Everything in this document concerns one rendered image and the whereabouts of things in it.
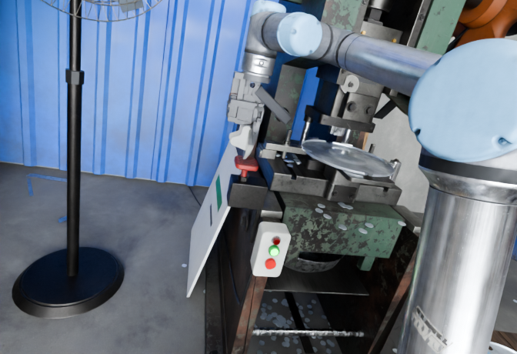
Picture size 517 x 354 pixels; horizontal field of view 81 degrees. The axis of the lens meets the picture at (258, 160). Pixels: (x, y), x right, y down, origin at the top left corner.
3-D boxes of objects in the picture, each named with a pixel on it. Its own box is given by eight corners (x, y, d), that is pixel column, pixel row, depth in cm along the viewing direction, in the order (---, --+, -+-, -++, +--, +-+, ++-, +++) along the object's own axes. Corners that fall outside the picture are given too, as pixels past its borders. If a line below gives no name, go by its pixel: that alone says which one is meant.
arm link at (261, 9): (266, -2, 61) (246, -2, 67) (255, 54, 64) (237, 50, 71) (296, 8, 65) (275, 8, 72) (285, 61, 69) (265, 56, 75)
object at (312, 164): (359, 176, 105) (361, 168, 104) (305, 168, 100) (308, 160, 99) (340, 159, 119) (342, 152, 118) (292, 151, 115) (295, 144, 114)
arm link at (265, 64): (271, 58, 74) (279, 60, 67) (268, 77, 76) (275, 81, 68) (241, 51, 73) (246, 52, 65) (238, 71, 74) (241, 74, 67)
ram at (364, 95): (378, 128, 93) (415, 25, 84) (335, 119, 90) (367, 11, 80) (354, 115, 109) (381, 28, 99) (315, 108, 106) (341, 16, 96)
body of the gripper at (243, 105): (225, 116, 78) (233, 68, 74) (257, 121, 80) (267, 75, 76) (226, 124, 71) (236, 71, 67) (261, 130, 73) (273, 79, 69)
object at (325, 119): (371, 141, 100) (377, 125, 99) (316, 131, 96) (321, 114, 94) (350, 128, 115) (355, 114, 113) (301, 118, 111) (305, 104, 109)
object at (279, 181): (397, 206, 102) (403, 190, 101) (269, 190, 93) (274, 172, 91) (356, 171, 130) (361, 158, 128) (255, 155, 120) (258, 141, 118)
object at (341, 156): (291, 136, 105) (291, 134, 105) (365, 148, 112) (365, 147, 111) (318, 168, 79) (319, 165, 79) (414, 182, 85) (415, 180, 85)
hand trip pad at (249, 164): (254, 193, 79) (260, 166, 77) (231, 191, 78) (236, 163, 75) (250, 182, 85) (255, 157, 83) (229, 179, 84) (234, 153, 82)
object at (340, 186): (380, 225, 85) (398, 182, 81) (335, 221, 82) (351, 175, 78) (343, 186, 108) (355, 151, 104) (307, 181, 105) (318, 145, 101)
